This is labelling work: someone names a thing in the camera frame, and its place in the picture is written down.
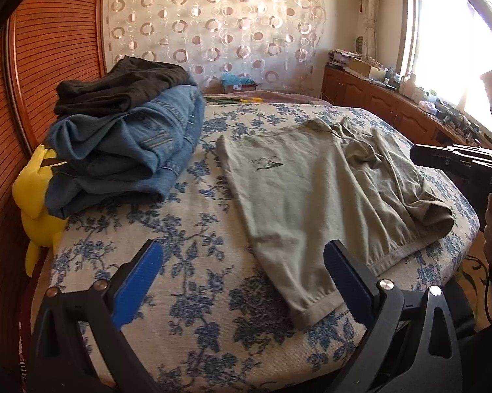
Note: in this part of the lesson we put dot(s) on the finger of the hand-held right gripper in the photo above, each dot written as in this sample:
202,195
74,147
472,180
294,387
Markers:
438,156
485,154

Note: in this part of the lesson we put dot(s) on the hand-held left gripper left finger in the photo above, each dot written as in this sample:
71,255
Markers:
141,280

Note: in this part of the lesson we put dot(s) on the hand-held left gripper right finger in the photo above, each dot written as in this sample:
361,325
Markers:
346,278

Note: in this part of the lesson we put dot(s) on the khaki green pants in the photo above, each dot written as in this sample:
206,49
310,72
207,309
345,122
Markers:
307,196

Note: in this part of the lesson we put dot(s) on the folded black pants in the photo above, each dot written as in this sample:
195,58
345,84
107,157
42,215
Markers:
119,86

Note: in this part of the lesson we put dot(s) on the blue floral bed sheet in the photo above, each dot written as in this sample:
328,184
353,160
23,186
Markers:
196,254

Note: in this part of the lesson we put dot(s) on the long wooden cabinet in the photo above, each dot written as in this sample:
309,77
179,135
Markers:
373,98

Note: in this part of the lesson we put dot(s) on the flat cardboard box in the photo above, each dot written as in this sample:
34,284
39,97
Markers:
362,67

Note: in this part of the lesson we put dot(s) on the wooden framed window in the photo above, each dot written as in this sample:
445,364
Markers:
446,37

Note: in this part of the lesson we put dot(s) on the folded blue jeans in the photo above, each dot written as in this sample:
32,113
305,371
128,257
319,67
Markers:
139,147

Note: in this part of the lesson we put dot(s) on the yellow plush toy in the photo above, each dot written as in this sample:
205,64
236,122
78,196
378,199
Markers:
35,196

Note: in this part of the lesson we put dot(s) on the stack of papers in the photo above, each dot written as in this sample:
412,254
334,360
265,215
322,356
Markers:
342,58

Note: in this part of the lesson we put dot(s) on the beige patterned curtain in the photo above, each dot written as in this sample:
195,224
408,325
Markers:
369,16

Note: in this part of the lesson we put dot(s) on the colourful flower blanket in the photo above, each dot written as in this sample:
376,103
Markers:
270,97

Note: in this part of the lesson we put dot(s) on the blue plastic bag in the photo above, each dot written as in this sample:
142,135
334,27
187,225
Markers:
235,78

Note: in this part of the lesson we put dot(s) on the sheer curtain with circles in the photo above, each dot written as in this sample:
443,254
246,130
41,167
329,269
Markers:
213,20

